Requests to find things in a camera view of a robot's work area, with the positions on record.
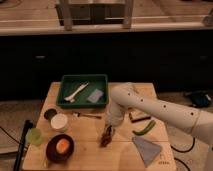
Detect black cable on floor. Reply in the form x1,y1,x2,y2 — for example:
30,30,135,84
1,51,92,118
169,136,196,171

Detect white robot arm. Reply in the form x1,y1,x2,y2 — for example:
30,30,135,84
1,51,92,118
105,83,213,171

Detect dark grape bunch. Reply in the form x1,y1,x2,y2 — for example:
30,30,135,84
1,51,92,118
100,132,113,147

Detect black bar at table edge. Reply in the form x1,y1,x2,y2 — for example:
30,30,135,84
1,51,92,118
13,120,33,171

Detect wooden frame structure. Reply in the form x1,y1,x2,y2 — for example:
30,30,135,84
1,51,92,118
55,0,134,31

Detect grey folded cloth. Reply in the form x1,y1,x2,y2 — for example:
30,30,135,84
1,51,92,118
132,136,162,167

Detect dark teal object on floor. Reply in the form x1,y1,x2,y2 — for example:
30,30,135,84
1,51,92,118
184,91,212,108

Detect orange fruit in bowl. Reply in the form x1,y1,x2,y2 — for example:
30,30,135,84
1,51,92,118
56,139,70,154

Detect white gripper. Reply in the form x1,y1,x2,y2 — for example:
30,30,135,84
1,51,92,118
104,103,125,136

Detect green plastic tray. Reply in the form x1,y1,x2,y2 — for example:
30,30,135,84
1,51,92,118
56,74,108,109

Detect small brush with wooden handle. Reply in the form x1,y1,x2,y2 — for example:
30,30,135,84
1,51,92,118
72,112,102,119

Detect small dark round container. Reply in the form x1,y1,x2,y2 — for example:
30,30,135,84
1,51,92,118
44,108,57,121

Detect green cup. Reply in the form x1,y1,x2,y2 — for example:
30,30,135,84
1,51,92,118
26,128,43,146

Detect dark brown bowl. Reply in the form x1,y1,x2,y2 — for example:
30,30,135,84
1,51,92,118
46,134,74,163

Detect grey sponge in tray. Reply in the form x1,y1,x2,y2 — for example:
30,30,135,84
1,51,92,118
87,89,103,103

